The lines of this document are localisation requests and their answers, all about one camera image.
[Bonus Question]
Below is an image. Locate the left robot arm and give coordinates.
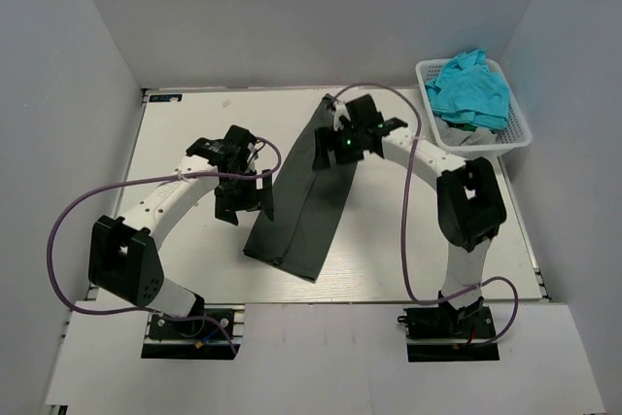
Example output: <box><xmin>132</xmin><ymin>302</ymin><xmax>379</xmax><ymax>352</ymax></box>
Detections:
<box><xmin>88</xmin><ymin>156</ymin><xmax>258</xmax><ymax>336</ymax></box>

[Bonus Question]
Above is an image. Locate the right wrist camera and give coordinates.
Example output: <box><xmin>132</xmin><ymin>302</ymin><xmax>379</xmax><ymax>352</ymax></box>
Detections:
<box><xmin>331</xmin><ymin>94</ymin><xmax>408</xmax><ymax>137</ymax></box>

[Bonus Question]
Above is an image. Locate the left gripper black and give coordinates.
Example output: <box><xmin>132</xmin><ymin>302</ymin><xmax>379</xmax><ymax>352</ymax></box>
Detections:
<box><xmin>216</xmin><ymin>168</ymin><xmax>273</xmax><ymax>225</ymax></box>

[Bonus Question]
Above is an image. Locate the turquoise t shirt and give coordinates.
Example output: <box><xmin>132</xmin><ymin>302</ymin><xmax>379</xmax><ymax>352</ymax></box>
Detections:
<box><xmin>425</xmin><ymin>49</ymin><xmax>510</xmax><ymax>131</ymax></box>

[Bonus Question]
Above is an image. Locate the dark grey t shirt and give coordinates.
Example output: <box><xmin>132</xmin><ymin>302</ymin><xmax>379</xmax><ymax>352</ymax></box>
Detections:
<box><xmin>243</xmin><ymin>103</ymin><xmax>357</xmax><ymax>282</ymax></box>

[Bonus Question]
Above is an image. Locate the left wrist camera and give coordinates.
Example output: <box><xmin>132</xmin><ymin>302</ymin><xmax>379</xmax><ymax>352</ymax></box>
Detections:
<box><xmin>186</xmin><ymin>125</ymin><xmax>259</xmax><ymax>174</ymax></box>

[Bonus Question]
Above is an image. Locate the light grey t shirt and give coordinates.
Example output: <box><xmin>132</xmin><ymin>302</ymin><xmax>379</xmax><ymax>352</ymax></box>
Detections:
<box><xmin>434</xmin><ymin>119</ymin><xmax>496</xmax><ymax>147</ymax></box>

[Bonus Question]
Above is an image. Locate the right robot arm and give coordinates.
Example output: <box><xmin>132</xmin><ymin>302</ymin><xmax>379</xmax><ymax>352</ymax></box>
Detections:
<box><xmin>313</xmin><ymin>119</ymin><xmax>506</xmax><ymax>336</ymax></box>

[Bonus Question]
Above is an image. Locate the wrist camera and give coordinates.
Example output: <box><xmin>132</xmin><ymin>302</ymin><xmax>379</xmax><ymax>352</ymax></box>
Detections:
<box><xmin>331</xmin><ymin>94</ymin><xmax>408</xmax><ymax>137</ymax></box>
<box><xmin>186</xmin><ymin>125</ymin><xmax>259</xmax><ymax>174</ymax></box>

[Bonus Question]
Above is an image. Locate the white plastic basket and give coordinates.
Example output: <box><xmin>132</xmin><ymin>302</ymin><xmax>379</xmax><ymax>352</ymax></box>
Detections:
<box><xmin>415</xmin><ymin>58</ymin><xmax>532</xmax><ymax>158</ymax></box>

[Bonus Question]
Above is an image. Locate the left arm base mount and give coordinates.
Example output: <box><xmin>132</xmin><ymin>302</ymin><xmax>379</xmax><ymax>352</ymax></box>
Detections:
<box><xmin>141</xmin><ymin>305</ymin><xmax>245</xmax><ymax>361</ymax></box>

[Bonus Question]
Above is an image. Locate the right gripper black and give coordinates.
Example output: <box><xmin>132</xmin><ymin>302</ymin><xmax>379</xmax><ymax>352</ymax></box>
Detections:
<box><xmin>313</xmin><ymin>123</ymin><xmax>365</xmax><ymax>171</ymax></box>

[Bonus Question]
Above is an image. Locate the blue table label sticker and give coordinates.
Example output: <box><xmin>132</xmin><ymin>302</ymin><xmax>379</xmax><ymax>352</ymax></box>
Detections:
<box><xmin>149</xmin><ymin>93</ymin><xmax>183</xmax><ymax>103</ymax></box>

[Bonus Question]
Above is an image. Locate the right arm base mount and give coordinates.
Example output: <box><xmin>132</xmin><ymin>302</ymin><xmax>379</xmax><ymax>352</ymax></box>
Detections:
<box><xmin>397</xmin><ymin>307</ymin><xmax>500</xmax><ymax>363</ymax></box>

